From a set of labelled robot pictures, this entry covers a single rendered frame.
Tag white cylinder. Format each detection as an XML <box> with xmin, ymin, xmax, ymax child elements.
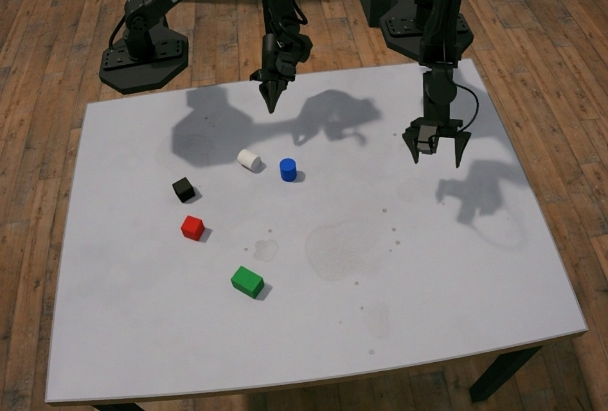
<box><xmin>237</xmin><ymin>149</ymin><xmax>261</xmax><ymax>171</ymax></box>

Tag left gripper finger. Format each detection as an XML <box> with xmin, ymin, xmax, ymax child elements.
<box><xmin>402</xmin><ymin>130</ymin><xmax>420</xmax><ymax>164</ymax></box>
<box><xmin>454</xmin><ymin>132</ymin><xmax>471</xmax><ymax>168</ymax></box>

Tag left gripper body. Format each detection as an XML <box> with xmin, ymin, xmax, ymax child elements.
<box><xmin>405</xmin><ymin>96</ymin><xmax>469</xmax><ymax>143</ymax></box>

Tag red cube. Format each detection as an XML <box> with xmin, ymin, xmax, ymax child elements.
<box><xmin>181</xmin><ymin>215</ymin><xmax>205</xmax><ymax>241</ymax></box>

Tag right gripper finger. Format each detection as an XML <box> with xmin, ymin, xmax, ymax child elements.
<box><xmin>259</xmin><ymin>81</ymin><xmax>277</xmax><ymax>114</ymax></box>
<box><xmin>273</xmin><ymin>82</ymin><xmax>285</xmax><ymax>113</ymax></box>

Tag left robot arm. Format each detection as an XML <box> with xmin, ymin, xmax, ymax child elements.
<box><xmin>385</xmin><ymin>0</ymin><xmax>469</xmax><ymax>105</ymax></box>

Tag blue cylinder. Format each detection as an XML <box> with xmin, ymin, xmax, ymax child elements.
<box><xmin>280</xmin><ymin>158</ymin><xmax>297</xmax><ymax>182</ymax></box>

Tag green rectangular block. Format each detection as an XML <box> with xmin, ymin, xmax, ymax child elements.
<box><xmin>231</xmin><ymin>265</ymin><xmax>265</xmax><ymax>299</ymax></box>

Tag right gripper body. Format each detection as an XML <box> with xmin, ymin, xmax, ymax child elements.
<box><xmin>249</xmin><ymin>51</ymin><xmax>296</xmax><ymax>91</ymax></box>

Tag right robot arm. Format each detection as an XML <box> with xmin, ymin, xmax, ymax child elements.
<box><xmin>102</xmin><ymin>0</ymin><xmax>313</xmax><ymax>75</ymax></box>

